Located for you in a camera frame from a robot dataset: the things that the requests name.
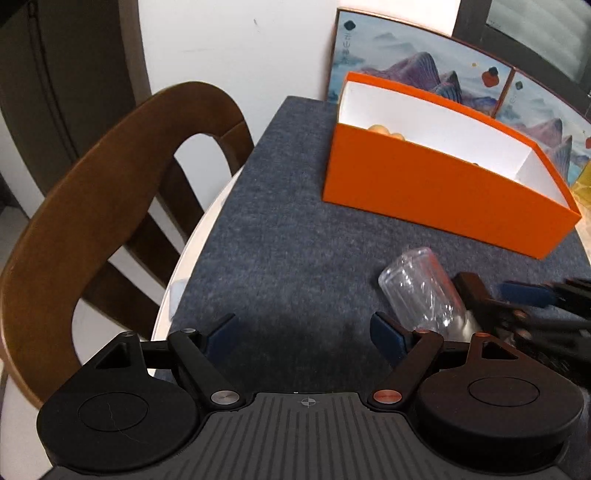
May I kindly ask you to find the black window frame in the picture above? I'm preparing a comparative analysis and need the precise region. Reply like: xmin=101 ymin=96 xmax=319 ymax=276
xmin=452 ymin=0 xmax=590 ymax=118

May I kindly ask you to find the brown gourd ornament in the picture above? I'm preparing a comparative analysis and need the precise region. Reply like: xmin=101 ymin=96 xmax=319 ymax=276
xmin=368 ymin=124 xmax=406 ymax=141

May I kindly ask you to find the gold gift box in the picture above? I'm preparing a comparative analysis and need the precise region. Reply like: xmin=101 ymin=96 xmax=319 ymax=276
xmin=571 ymin=161 xmax=591 ymax=210

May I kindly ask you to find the mountain picture box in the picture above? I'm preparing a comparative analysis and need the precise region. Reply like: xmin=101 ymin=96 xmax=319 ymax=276
xmin=496 ymin=71 xmax=590 ymax=186
xmin=325 ymin=9 xmax=512 ymax=116

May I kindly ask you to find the brown wooden chair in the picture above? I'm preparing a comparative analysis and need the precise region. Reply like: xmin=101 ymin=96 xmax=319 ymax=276
xmin=1 ymin=82 xmax=253 ymax=407

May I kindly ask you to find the right mountain picture box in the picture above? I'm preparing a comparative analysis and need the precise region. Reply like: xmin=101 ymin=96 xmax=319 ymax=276
xmin=496 ymin=71 xmax=590 ymax=186

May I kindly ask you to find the clear plastic cup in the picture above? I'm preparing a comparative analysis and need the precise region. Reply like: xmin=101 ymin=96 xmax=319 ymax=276
xmin=378 ymin=247 xmax=467 ymax=341

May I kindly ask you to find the orange cardboard box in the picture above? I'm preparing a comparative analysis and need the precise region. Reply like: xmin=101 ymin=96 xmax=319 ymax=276
xmin=322 ymin=72 xmax=581 ymax=259

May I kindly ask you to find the grey felt mat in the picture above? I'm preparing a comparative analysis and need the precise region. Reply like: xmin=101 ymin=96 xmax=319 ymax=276
xmin=171 ymin=97 xmax=590 ymax=395

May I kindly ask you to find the left mountain picture box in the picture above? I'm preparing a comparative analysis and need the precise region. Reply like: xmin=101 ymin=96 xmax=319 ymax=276
xmin=325 ymin=9 xmax=512 ymax=116

